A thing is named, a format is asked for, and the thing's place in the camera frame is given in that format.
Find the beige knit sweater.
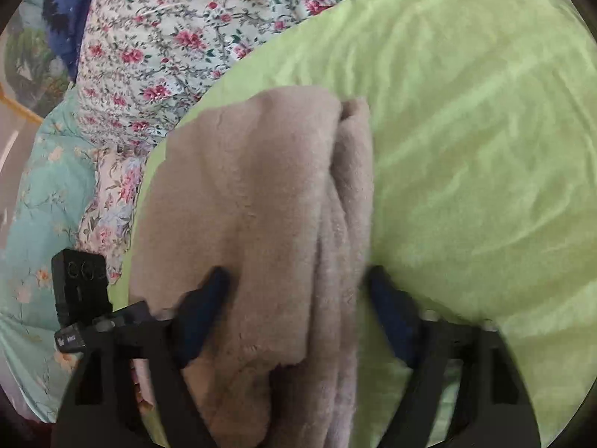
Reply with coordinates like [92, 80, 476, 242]
[129, 86, 373, 447]

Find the teal floral blanket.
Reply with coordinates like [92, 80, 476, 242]
[1, 90, 95, 423]

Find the pastel floral pillow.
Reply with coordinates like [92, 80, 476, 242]
[77, 148, 147, 284]

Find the gold framed painting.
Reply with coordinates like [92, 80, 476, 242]
[1, 0, 70, 121]

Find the green bed sheet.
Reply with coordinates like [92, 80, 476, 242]
[109, 0, 597, 448]

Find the pink floral white quilt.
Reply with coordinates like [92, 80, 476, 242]
[76, 0, 342, 152]

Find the navy blue pillow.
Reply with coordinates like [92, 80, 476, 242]
[43, 0, 91, 82]

